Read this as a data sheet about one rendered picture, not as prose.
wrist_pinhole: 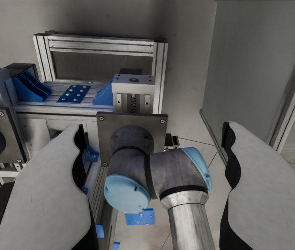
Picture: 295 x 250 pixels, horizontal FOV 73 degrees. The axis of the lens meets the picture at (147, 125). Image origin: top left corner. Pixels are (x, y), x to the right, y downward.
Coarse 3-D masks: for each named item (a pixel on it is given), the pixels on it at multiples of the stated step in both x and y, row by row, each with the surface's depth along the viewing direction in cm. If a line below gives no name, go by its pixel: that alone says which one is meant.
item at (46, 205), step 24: (48, 144) 9; (72, 144) 9; (24, 168) 8; (48, 168) 8; (72, 168) 8; (24, 192) 7; (48, 192) 7; (72, 192) 7; (24, 216) 6; (48, 216) 6; (72, 216) 6; (0, 240) 6; (24, 240) 6; (48, 240) 6; (72, 240) 6; (96, 240) 7
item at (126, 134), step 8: (120, 128) 63; (128, 128) 62; (136, 128) 62; (112, 136) 63; (120, 136) 61; (128, 136) 60; (136, 136) 60; (144, 136) 64; (112, 144) 61; (120, 144) 59; (128, 144) 58; (136, 144) 58; (144, 144) 61; (152, 144) 64; (112, 152) 60; (144, 152) 58; (152, 152) 65
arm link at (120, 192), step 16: (112, 160) 55; (128, 160) 52; (144, 160) 50; (112, 176) 49; (128, 176) 48; (144, 176) 48; (112, 192) 47; (128, 192) 46; (144, 192) 46; (128, 208) 50; (144, 208) 49
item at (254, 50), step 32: (224, 0) 118; (256, 0) 84; (288, 0) 65; (224, 32) 119; (256, 32) 84; (288, 32) 65; (224, 64) 120; (256, 64) 84; (288, 64) 65; (224, 96) 121; (256, 96) 85; (256, 128) 85
